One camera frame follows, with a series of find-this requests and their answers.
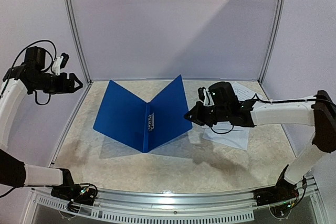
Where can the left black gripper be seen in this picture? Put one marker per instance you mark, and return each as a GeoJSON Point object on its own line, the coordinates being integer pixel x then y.
{"type": "Point", "coordinates": [65, 87]}

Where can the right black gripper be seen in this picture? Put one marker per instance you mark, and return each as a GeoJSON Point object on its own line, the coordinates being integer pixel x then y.
{"type": "Point", "coordinates": [199, 114]}

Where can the printed paper sheet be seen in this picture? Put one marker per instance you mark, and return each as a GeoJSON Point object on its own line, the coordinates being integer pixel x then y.
{"type": "Point", "coordinates": [243, 93]}

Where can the blue file folder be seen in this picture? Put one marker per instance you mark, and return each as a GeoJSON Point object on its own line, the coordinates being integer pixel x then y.
{"type": "Point", "coordinates": [123, 116]}

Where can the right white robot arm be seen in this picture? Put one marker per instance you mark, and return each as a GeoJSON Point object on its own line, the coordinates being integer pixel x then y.
{"type": "Point", "coordinates": [219, 103]}

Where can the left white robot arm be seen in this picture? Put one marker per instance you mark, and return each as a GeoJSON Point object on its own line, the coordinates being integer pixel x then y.
{"type": "Point", "coordinates": [30, 77]}

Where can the folder metal clip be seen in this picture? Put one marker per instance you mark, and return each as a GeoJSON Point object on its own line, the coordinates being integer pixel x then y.
{"type": "Point", "coordinates": [151, 122]}

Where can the bottom white paper sheet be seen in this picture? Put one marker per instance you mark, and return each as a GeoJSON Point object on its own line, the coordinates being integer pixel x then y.
{"type": "Point", "coordinates": [235, 139]}

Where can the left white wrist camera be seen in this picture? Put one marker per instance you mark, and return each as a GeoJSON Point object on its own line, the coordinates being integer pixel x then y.
{"type": "Point", "coordinates": [59, 63]}

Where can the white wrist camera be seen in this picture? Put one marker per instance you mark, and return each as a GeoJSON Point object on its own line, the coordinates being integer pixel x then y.
{"type": "Point", "coordinates": [59, 63]}
{"type": "Point", "coordinates": [204, 96]}

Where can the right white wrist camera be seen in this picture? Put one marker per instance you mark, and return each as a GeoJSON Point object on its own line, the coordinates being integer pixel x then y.
{"type": "Point", "coordinates": [204, 96]}

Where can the aluminium front rail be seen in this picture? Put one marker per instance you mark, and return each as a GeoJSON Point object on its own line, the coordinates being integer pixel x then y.
{"type": "Point", "coordinates": [228, 202]}

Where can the left aluminium corner post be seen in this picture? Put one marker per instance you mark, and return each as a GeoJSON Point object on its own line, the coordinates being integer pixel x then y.
{"type": "Point", "coordinates": [76, 39]}

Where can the aluminium corner post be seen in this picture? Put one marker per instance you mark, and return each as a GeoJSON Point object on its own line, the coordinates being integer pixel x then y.
{"type": "Point", "coordinates": [76, 39]}
{"type": "Point", "coordinates": [272, 40]}

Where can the perforated white cable tray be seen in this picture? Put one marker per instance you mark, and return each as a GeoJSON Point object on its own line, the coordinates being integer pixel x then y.
{"type": "Point", "coordinates": [55, 211]}

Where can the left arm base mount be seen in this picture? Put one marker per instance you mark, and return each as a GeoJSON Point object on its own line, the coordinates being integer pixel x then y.
{"type": "Point", "coordinates": [84, 193]}

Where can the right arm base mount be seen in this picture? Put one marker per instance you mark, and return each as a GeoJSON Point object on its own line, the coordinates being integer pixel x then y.
{"type": "Point", "coordinates": [281, 192]}

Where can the right aluminium corner post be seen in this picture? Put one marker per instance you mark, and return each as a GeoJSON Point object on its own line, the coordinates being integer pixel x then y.
{"type": "Point", "coordinates": [272, 40]}

